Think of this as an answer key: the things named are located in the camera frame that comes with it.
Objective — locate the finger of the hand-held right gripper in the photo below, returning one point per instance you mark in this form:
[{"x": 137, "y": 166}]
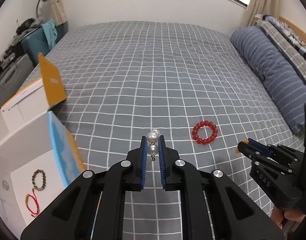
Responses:
[
  {"x": 245, "y": 150},
  {"x": 259, "y": 147}
]

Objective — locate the orange and white box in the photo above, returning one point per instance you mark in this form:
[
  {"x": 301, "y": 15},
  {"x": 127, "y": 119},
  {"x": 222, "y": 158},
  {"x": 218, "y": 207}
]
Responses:
[{"x": 25, "y": 140}]

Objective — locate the grey suitcase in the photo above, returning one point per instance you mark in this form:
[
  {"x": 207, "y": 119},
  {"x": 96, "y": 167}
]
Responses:
[{"x": 10, "y": 80}]

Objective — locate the teal cloth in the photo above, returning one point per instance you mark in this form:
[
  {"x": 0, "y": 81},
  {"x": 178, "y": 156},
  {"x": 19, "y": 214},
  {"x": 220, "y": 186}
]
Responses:
[{"x": 50, "y": 33}]

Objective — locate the wooden headboard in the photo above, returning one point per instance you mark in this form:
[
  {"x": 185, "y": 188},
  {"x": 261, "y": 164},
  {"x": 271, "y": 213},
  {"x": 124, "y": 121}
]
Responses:
[{"x": 297, "y": 27}]

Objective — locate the grey checked bed sheet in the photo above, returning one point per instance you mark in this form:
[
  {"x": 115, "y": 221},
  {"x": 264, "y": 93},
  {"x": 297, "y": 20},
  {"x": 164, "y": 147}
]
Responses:
[{"x": 143, "y": 67}]

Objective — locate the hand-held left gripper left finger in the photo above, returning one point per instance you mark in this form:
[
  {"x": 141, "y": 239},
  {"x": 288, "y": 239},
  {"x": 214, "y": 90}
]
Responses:
[{"x": 143, "y": 162}]

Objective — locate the person's right hand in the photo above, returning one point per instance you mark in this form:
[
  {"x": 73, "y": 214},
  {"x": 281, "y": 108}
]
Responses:
[{"x": 277, "y": 217}]

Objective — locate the teal suitcase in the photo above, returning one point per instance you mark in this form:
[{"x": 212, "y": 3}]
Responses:
[{"x": 34, "y": 42}]

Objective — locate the grey checked pillow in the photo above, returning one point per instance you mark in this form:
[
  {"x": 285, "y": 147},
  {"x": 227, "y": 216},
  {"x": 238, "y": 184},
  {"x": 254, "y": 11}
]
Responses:
[{"x": 287, "y": 45}]

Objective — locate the blue plaid pillow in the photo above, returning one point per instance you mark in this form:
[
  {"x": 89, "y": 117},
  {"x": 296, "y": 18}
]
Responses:
[{"x": 277, "y": 22}]

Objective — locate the blue striped pillow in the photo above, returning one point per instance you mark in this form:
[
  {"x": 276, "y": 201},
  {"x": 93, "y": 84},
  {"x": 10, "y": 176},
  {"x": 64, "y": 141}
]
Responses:
[{"x": 267, "y": 67}]

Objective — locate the dark clutter pile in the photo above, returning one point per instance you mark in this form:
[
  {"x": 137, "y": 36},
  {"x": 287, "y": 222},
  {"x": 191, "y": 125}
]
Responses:
[{"x": 27, "y": 25}]

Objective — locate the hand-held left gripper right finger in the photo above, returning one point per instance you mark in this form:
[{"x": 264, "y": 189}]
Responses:
[{"x": 161, "y": 162}]

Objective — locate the beige curtain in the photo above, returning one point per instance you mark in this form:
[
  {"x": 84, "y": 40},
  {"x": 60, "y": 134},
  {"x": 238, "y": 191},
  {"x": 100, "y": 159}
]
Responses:
[
  {"x": 58, "y": 5},
  {"x": 257, "y": 2}
]

